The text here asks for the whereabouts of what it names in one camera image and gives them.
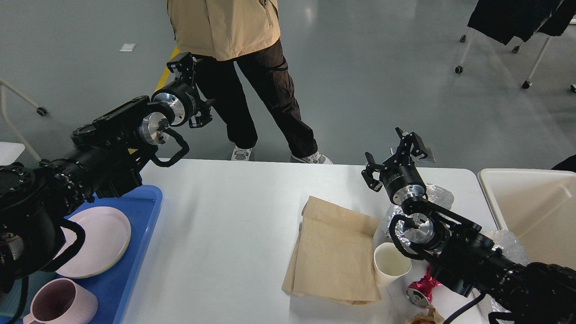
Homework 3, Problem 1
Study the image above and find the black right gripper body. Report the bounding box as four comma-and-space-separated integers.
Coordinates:
380, 165, 427, 205

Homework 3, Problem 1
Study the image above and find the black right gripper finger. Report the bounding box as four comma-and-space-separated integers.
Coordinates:
361, 152, 387, 192
389, 127, 429, 168

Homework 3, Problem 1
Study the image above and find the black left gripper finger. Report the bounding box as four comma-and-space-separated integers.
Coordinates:
166, 53, 197, 88
189, 99, 215, 129

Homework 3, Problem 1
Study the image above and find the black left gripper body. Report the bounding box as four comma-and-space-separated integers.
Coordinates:
152, 79, 203, 127

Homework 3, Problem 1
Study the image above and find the pink plate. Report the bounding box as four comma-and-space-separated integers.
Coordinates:
56, 206, 131, 279

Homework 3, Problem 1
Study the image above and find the pink mug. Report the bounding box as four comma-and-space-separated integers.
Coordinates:
22, 278, 99, 324

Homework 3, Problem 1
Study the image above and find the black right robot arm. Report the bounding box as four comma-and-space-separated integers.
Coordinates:
361, 127, 576, 324

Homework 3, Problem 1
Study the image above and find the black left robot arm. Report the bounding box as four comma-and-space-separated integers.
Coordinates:
0, 53, 213, 324

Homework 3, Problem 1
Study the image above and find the crumpled aluminium foil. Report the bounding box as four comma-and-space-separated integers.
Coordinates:
377, 183, 455, 242

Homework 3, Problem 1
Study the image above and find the person in beige jacket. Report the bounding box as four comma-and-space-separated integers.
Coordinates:
166, 0, 331, 164

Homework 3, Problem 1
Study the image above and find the white paper cup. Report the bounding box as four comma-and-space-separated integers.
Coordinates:
373, 242, 412, 288

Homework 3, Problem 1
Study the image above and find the white office chair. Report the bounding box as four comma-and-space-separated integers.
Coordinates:
454, 27, 553, 90

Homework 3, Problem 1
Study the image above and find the brown paper bag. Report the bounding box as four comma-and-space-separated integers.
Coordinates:
282, 196, 381, 306

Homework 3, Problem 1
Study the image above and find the blue plastic tray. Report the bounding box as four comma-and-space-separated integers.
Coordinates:
25, 185, 162, 324

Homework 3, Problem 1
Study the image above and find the crushed pink can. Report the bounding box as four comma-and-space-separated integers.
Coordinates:
405, 264, 442, 308

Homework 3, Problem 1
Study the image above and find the beige plastic bin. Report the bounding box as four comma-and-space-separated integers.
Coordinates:
478, 168, 576, 269

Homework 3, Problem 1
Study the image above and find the brown paper scrap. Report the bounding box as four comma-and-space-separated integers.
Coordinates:
404, 305, 445, 324

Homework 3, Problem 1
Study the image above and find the black jacket on chair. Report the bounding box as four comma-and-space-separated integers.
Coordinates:
467, 0, 576, 45

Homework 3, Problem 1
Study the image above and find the white rolling table left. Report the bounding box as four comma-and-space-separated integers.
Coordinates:
0, 79, 48, 166

